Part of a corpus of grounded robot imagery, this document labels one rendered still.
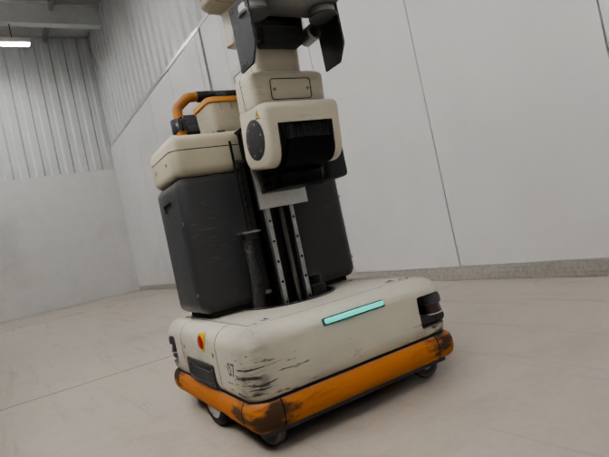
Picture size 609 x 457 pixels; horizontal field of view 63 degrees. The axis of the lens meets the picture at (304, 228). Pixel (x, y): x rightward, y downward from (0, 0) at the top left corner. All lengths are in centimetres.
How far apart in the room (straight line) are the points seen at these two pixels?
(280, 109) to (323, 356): 61
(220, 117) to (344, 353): 80
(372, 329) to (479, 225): 168
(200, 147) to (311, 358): 68
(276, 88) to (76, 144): 920
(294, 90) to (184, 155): 36
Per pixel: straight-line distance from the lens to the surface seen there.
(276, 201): 143
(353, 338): 126
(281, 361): 116
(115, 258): 1016
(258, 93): 130
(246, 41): 128
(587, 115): 252
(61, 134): 1043
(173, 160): 145
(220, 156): 149
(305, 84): 138
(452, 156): 294
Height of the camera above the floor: 48
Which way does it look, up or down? level
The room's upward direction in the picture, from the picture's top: 12 degrees counter-clockwise
